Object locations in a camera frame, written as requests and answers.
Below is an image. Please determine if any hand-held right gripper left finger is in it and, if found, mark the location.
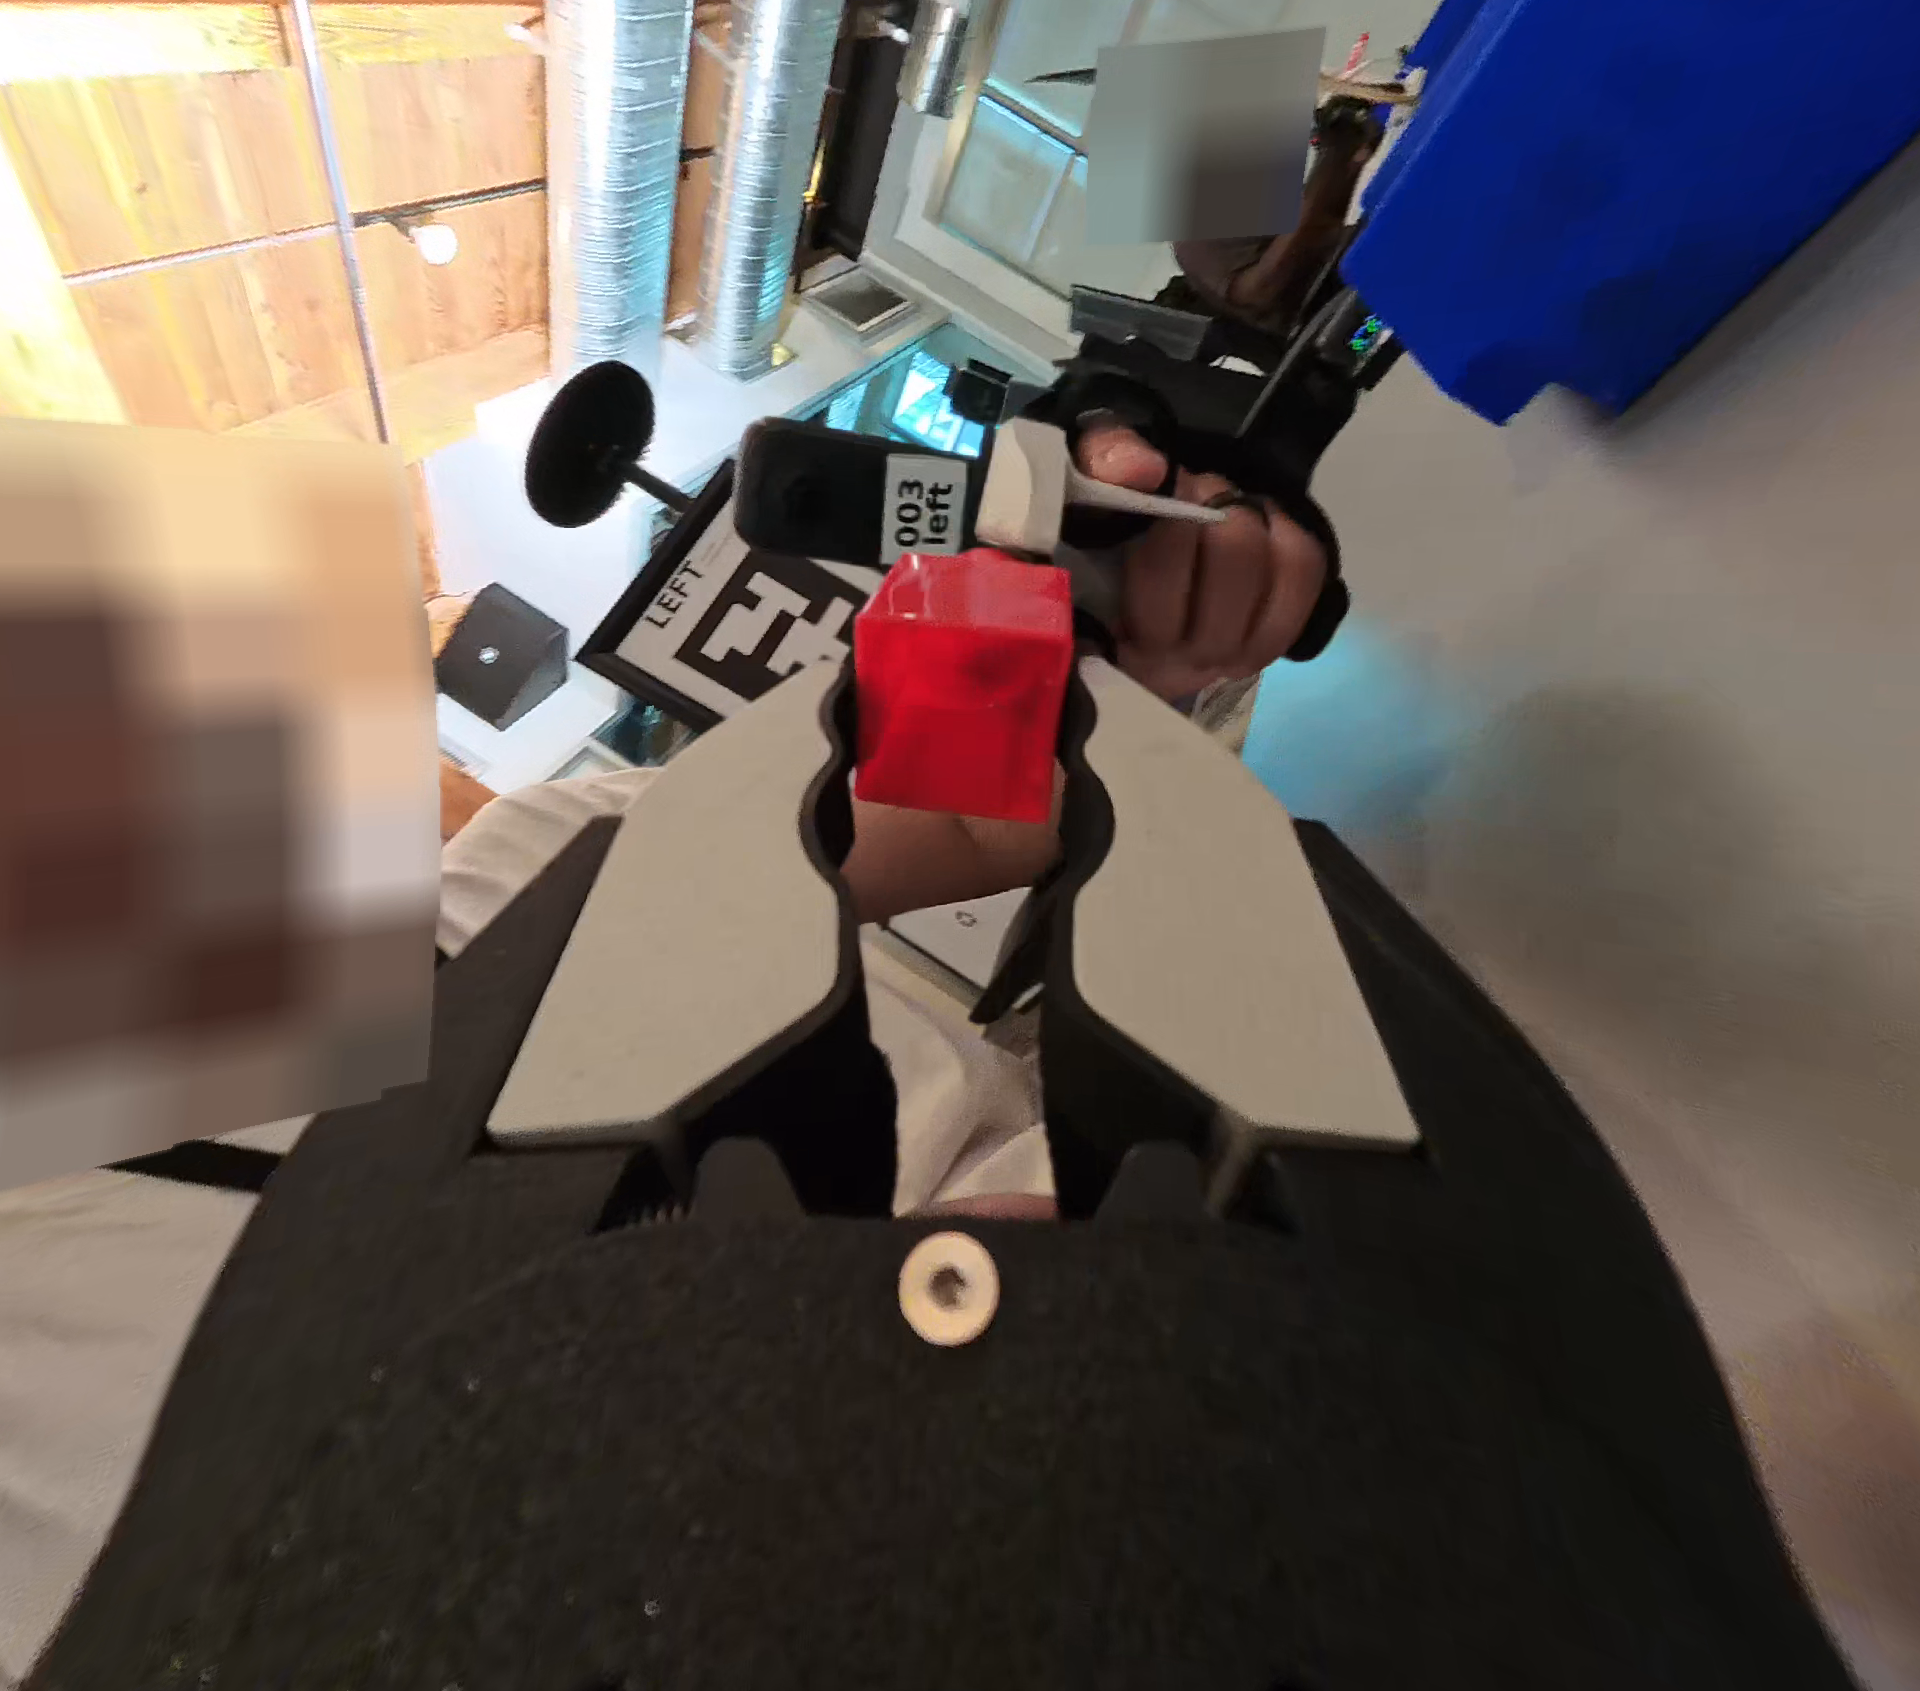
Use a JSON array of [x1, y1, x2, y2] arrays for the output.
[[489, 666, 868, 1148]]

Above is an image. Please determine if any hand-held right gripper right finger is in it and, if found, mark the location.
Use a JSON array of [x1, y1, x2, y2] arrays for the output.
[[1035, 655, 1423, 1154]]

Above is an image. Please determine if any red object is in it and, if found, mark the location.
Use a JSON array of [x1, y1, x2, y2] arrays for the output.
[[849, 550, 1078, 824]]

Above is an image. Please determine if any blue plastic bin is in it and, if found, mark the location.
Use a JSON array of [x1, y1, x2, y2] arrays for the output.
[[1339, 0, 1920, 426]]

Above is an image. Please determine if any person's left forearm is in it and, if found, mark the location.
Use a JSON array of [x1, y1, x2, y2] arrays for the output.
[[837, 797, 1070, 914]]

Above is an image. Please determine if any framed black-white marker sign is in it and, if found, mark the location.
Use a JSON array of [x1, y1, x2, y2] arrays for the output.
[[572, 469, 891, 733]]

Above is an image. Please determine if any black office chair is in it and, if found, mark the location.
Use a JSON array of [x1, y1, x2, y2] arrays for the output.
[[1067, 283, 1354, 477]]

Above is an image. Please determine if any black floor lamp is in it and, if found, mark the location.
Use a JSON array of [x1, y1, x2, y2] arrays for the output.
[[523, 358, 708, 535]]

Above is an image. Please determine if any black box speaker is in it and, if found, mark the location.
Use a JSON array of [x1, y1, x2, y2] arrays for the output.
[[431, 579, 572, 733]]

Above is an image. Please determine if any silver ceiling duct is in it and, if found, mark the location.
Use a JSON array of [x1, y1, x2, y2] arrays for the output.
[[695, 0, 876, 378], [896, 2, 986, 121], [543, 0, 718, 375]]

